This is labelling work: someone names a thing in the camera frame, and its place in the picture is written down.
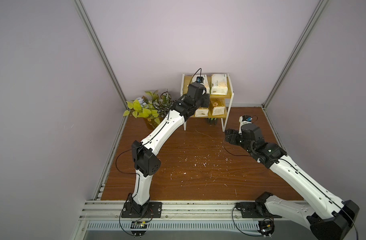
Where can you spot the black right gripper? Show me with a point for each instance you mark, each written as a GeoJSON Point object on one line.
{"type": "Point", "coordinates": [232, 138]}

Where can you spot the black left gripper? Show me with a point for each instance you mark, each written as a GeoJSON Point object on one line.
{"type": "Point", "coordinates": [204, 97]}

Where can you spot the gold tissue pack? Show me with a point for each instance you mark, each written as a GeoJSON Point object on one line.
{"type": "Point", "coordinates": [217, 107]}
{"type": "Point", "coordinates": [202, 113]}

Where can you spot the white green tissue pack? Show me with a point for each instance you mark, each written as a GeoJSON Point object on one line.
{"type": "Point", "coordinates": [206, 83]}
{"type": "Point", "coordinates": [219, 84]}

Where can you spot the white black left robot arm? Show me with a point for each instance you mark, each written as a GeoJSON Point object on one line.
{"type": "Point", "coordinates": [144, 153]}

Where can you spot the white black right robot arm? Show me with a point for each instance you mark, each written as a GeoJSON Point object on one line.
{"type": "Point", "coordinates": [327, 216]}

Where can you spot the green black work glove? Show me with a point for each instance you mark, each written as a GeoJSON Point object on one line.
{"type": "Point", "coordinates": [212, 121]}

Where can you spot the potted artificial plant amber vase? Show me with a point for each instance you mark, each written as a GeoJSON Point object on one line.
{"type": "Point", "coordinates": [152, 108]}

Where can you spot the right small circuit board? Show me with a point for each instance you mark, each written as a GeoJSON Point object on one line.
{"type": "Point", "coordinates": [266, 227]}

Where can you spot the small circuit board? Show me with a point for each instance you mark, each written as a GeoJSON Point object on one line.
{"type": "Point", "coordinates": [266, 227]}
{"type": "Point", "coordinates": [138, 228]}

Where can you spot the left small circuit board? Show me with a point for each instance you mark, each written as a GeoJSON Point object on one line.
{"type": "Point", "coordinates": [138, 228]}

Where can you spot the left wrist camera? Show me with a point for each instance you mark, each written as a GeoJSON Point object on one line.
{"type": "Point", "coordinates": [200, 79]}

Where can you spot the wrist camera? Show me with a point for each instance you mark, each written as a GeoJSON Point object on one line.
{"type": "Point", "coordinates": [245, 119]}
{"type": "Point", "coordinates": [200, 79]}

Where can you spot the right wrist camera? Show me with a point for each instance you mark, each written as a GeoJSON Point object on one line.
{"type": "Point", "coordinates": [245, 119]}

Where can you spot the white frame wooden shelf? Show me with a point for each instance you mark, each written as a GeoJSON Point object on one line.
{"type": "Point", "coordinates": [186, 80]}

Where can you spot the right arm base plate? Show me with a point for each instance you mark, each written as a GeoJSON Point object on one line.
{"type": "Point", "coordinates": [254, 210]}

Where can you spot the aluminium front rail frame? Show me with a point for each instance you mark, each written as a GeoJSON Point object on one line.
{"type": "Point", "coordinates": [175, 216]}

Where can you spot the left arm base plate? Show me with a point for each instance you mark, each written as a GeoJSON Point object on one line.
{"type": "Point", "coordinates": [148, 210]}

